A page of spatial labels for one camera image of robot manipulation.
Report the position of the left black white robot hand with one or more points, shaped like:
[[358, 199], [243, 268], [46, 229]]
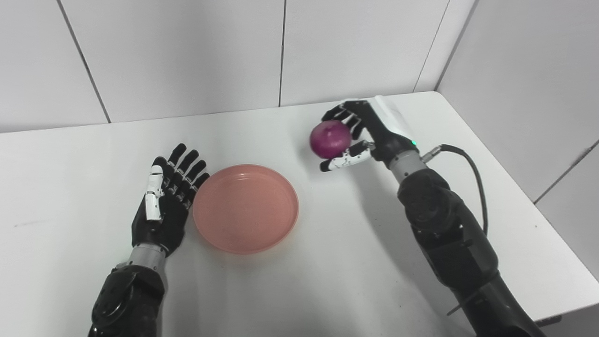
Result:
[[164, 220]]

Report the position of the purple red onion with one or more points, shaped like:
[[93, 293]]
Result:
[[330, 139]]

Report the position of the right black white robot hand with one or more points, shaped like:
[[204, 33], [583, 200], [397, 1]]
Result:
[[386, 133]]

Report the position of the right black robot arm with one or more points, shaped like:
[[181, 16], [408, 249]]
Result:
[[449, 238]]

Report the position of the pink round plate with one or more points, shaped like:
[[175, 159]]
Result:
[[245, 209]]

